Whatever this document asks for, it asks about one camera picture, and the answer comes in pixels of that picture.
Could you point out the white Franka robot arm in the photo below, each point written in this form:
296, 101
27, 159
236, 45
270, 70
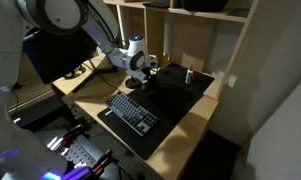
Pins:
10, 66

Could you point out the flat black tablet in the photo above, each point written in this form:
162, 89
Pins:
156, 4

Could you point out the black computer monitor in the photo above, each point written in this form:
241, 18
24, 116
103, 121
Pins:
56, 56

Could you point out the light wooden shelf unit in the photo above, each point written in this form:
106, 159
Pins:
203, 40

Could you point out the black desk mat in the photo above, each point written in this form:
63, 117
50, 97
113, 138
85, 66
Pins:
170, 96

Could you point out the black monitor stand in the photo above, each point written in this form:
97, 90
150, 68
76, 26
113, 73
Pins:
90, 76

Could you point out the black round stand base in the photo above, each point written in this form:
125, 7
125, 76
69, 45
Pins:
133, 82

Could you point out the white wall outlet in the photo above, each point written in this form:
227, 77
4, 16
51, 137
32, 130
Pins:
232, 81

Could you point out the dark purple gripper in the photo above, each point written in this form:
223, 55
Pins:
146, 72

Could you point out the white glue bottle red cap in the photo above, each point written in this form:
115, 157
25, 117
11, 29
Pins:
189, 76

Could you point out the small yellowish object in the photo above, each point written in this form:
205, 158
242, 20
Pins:
165, 60

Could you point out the black computer mouse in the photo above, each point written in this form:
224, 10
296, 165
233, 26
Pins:
146, 89

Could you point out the grey mechanical keyboard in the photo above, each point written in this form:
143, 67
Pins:
131, 113

